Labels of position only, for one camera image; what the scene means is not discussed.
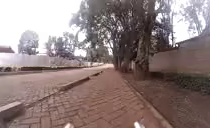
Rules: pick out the brick paved road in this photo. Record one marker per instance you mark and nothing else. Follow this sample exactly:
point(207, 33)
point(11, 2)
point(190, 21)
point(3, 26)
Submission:
point(29, 85)

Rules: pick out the pale long wall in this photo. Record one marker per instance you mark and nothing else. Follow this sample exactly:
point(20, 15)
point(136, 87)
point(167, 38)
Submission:
point(23, 60)

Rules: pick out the red brick path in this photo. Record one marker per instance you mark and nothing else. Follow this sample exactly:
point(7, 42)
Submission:
point(103, 100)

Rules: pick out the low plants along wall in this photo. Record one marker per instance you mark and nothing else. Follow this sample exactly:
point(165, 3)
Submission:
point(196, 83)

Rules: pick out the grey boundary wall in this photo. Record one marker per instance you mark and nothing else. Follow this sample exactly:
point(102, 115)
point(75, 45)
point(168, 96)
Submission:
point(186, 60)

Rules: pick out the row of tall trees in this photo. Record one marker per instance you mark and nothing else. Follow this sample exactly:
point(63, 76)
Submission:
point(143, 50)

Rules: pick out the group of trees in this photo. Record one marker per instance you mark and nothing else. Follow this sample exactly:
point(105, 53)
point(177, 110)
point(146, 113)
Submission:
point(63, 45)

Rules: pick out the round-crowned tree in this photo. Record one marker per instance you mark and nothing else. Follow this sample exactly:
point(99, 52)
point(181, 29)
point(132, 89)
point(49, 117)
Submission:
point(28, 42)

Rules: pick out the robot's own part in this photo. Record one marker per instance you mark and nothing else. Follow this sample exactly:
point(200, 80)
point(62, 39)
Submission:
point(137, 125)
point(69, 126)

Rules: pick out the building with dark roof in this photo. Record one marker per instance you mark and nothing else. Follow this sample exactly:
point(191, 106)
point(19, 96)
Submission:
point(2, 49)

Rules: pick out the bare earth strip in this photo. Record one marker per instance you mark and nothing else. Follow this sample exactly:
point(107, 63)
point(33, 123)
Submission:
point(179, 103)

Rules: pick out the concrete kerb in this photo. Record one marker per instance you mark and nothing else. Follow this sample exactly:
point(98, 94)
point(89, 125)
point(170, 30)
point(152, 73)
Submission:
point(13, 108)

